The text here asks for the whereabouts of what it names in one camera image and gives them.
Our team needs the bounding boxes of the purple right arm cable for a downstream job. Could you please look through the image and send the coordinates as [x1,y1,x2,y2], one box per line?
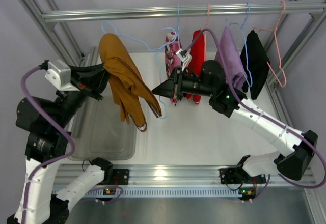
[185,28,326,202]

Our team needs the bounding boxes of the left aluminium frame post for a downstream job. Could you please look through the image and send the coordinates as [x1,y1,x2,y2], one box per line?
[18,0,98,66]

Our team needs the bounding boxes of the blue hanger with brown trousers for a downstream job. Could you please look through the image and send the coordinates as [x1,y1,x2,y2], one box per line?
[101,20,178,120]

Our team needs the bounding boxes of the black trousers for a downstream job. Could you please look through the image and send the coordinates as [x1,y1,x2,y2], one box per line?
[240,30,270,100]

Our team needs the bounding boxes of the red trousers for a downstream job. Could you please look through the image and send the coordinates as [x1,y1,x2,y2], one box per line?
[186,30,207,105]

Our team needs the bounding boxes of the blue hanger with lilac trousers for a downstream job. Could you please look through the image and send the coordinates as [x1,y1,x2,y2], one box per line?
[225,2,253,88]

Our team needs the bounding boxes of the brown trousers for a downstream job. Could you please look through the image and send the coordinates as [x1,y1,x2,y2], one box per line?
[98,33,162,132]

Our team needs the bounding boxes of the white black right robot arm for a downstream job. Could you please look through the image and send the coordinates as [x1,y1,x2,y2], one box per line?
[152,60,318,185]

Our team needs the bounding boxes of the lilac trousers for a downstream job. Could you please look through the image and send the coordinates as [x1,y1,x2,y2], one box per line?
[215,26,247,90]

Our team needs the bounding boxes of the aluminium frame post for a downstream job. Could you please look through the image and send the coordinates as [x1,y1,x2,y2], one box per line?
[18,0,98,66]
[277,0,325,85]

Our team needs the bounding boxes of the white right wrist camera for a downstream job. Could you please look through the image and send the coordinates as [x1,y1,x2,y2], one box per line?
[176,49,192,71]

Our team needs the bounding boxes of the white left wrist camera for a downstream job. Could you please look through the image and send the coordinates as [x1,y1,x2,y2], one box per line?
[45,60,75,91]

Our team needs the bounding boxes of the aluminium hanging rail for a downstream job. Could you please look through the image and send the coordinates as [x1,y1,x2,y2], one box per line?
[41,1,325,23]

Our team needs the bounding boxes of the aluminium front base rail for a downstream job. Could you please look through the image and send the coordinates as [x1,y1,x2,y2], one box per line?
[54,164,316,187]

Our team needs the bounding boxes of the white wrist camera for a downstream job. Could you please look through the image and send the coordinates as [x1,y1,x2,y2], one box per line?
[45,60,75,91]
[176,49,192,71]

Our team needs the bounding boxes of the pink patterned trousers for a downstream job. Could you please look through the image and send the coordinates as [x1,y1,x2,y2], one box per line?
[164,32,186,106]

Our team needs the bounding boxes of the pink hanger with red trousers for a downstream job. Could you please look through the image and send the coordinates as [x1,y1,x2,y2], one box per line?
[202,3,210,37]

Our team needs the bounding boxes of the right aluminium frame post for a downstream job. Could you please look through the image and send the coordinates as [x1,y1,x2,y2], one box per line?
[277,0,325,85]

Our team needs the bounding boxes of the grey slotted cable duct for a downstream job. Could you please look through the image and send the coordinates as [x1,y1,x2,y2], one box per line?
[81,186,245,199]

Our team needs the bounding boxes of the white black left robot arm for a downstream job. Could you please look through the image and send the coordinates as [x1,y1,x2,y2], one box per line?
[7,60,113,223]

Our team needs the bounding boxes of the clear plastic bin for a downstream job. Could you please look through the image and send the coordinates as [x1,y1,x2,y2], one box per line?
[69,96,137,161]

